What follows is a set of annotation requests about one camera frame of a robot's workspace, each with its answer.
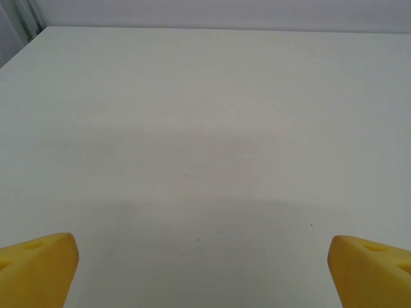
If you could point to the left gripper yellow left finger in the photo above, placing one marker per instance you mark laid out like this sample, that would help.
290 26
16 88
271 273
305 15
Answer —
35 272

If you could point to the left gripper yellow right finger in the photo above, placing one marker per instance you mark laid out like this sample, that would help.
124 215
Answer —
369 276

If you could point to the aluminium vertical frame post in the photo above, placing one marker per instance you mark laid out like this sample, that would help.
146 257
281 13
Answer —
32 16

